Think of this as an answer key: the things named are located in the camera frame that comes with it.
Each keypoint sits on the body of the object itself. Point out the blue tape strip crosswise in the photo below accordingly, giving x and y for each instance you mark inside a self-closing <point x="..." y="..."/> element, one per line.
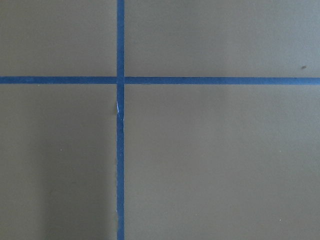
<point x="138" y="80"/>

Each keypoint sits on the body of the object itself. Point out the blue tape strip lengthwise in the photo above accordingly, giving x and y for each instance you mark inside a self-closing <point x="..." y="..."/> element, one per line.
<point x="120" y="132"/>

